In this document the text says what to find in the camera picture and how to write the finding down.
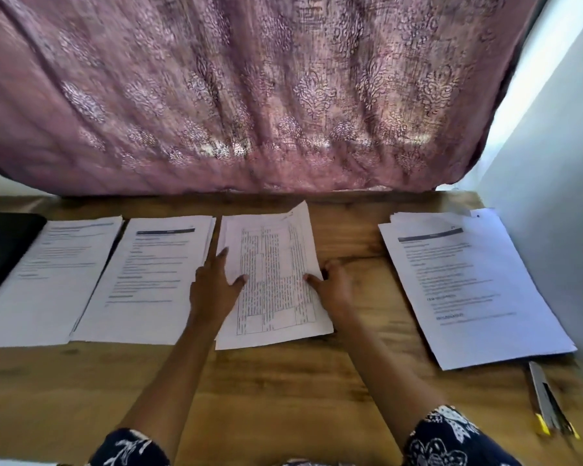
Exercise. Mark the person's left hand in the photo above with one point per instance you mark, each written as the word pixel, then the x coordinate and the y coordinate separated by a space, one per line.
pixel 216 296

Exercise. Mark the person's right hand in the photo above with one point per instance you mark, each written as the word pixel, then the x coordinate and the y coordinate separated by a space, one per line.
pixel 338 296

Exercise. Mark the table-print paper pile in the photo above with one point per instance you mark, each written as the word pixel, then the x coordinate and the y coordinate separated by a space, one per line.
pixel 272 267

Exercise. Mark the dark-header text paper pile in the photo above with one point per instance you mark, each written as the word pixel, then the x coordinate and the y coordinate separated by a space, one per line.
pixel 146 286

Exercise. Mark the grey-header text paper pile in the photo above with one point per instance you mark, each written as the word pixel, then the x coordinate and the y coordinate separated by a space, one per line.
pixel 49 286

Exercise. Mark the black folder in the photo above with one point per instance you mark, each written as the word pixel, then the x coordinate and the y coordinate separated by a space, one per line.
pixel 5 252

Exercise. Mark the person's right forearm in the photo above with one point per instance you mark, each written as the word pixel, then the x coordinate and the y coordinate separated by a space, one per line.
pixel 389 378

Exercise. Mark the person's left forearm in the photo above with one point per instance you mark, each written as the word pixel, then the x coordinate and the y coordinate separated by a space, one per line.
pixel 170 383

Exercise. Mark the pink patterned curtain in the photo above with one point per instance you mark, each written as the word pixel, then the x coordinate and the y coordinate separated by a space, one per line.
pixel 262 92

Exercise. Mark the silver yellow black stapler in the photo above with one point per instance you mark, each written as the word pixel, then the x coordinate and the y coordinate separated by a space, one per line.
pixel 544 398

